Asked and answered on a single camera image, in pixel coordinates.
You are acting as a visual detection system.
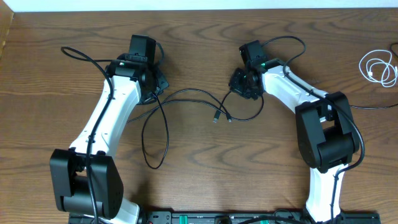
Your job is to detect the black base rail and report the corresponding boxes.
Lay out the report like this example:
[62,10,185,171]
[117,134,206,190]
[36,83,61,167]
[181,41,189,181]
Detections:
[68,210,382,224]

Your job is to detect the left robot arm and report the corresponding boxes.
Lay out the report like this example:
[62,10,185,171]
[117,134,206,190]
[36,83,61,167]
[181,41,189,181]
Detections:
[50,52,168,223]

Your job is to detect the white USB cable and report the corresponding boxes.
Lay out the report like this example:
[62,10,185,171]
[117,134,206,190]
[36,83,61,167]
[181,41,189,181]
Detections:
[358,49,398,88]

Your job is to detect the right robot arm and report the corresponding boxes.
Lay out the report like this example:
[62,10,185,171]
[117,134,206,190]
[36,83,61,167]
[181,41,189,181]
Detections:
[229,58,364,223]

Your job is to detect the cardboard side panel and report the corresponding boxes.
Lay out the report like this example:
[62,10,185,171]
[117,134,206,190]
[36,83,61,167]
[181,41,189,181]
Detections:
[0,0,14,56]

